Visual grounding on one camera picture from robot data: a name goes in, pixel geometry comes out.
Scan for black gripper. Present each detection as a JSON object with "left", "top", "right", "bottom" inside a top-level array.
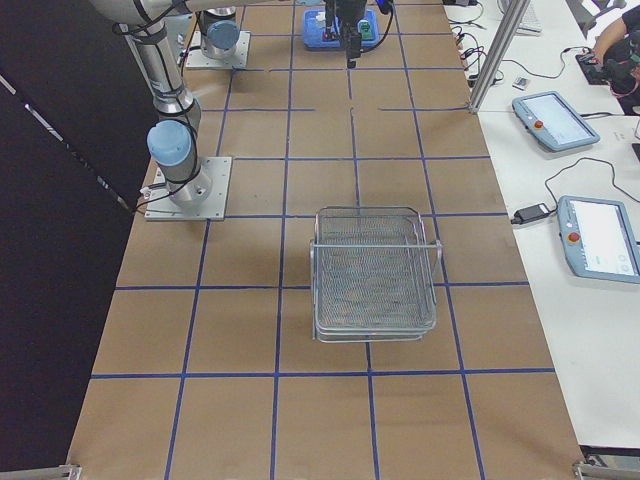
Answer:
[{"left": 325, "top": 0, "right": 366, "bottom": 69}]

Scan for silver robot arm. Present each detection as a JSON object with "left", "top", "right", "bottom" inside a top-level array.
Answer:
[
  {"left": 198, "top": 7, "right": 240, "bottom": 60},
  {"left": 91, "top": 1, "right": 249, "bottom": 212}
]

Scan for green terminal block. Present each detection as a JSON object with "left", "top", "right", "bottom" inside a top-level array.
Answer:
[{"left": 357, "top": 19, "right": 374, "bottom": 41}]

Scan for blue plastic tray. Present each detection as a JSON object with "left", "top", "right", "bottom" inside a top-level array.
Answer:
[{"left": 302, "top": 8, "right": 381, "bottom": 50}]

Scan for far teach pendant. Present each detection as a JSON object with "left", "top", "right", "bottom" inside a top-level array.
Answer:
[{"left": 511, "top": 91, "right": 600, "bottom": 152}]

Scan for teach pendant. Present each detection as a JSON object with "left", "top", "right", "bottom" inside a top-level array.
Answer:
[
  {"left": 511, "top": 91, "right": 600, "bottom": 152},
  {"left": 557, "top": 195, "right": 639, "bottom": 284}
]

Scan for black power adapter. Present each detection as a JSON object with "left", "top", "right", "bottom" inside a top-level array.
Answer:
[{"left": 511, "top": 203, "right": 551, "bottom": 225}]

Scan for person at desk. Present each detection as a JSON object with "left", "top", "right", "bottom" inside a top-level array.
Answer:
[{"left": 592, "top": 6, "right": 639, "bottom": 115}]

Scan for near teach pendant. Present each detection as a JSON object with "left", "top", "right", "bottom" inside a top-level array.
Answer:
[{"left": 557, "top": 195, "right": 639, "bottom": 284}]

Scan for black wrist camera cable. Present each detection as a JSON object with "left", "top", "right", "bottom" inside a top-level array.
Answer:
[{"left": 359, "top": 0, "right": 396, "bottom": 54}]

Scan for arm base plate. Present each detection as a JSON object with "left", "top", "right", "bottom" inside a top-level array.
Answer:
[
  {"left": 144, "top": 157, "right": 232, "bottom": 221},
  {"left": 186, "top": 30, "right": 251, "bottom": 70}
]

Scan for aluminium frame post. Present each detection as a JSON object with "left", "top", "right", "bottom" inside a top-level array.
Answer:
[{"left": 468, "top": 0, "right": 530, "bottom": 114}]

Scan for wire mesh shelf rack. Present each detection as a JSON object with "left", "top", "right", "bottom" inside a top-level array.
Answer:
[{"left": 310, "top": 206, "right": 442, "bottom": 343}]

